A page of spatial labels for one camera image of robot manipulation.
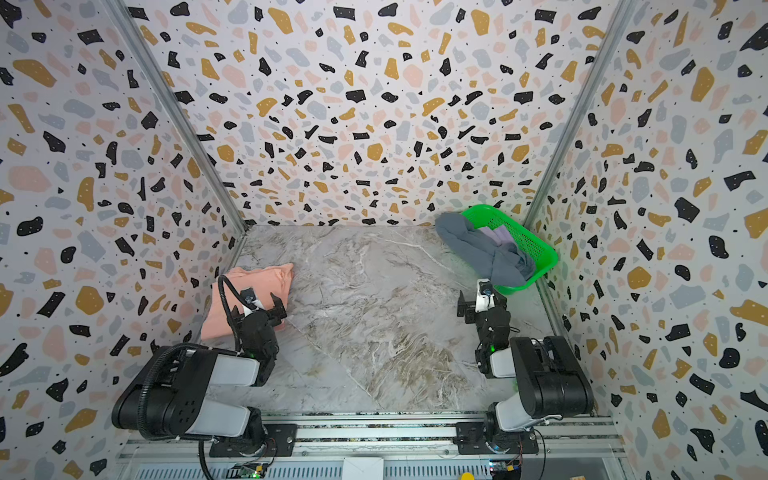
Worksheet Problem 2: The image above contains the grey blue t shirt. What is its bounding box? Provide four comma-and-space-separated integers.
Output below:
435, 212, 536, 287

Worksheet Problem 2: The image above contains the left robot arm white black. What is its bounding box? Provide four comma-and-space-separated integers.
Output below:
111, 289, 287, 456

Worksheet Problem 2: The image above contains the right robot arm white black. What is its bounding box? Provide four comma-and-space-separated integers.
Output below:
455, 279, 594, 455

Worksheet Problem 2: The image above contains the folded pink t shirt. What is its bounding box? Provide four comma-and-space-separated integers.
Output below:
199, 262, 295, 342

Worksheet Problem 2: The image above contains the green plastic basket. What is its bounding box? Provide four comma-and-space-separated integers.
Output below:
462, 205, 558, 295

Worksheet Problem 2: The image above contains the lilac t shirt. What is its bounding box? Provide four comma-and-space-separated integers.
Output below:
482, 225, 516, 246

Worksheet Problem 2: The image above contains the left green circuit board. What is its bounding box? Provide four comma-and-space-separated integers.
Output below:
225, 463, 269, 480

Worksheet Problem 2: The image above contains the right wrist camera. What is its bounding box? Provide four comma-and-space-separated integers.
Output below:
475, 279, 495, 313

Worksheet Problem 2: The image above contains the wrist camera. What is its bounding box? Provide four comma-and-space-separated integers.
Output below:
239, 288, 258, 308
475, 279, 495, 313

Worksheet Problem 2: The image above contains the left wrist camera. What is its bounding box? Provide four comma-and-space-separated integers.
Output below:
239, 288, 258, 308

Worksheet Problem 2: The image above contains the aluminium mounting rail frame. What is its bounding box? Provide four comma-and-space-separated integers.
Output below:
113, 411, 637, 480

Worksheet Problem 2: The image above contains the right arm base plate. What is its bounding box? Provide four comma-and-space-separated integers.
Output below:
454, 422, 539, 455

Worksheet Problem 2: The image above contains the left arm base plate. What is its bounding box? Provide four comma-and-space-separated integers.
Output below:
208, 423, 298, 459

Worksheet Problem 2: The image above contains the right circuit board with wires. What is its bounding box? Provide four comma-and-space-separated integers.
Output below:
489, 460, 522, 480

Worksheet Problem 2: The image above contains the right corner aluminium post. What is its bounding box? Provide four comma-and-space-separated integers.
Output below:
524, 0, 637, 230

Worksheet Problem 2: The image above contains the corner aluminium post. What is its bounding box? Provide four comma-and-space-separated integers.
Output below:
103, 0, 247, 236
524, 0, 637, 230

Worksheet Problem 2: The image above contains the left corner aluminium post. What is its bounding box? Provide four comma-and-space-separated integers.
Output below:
103, 0, 247, 236

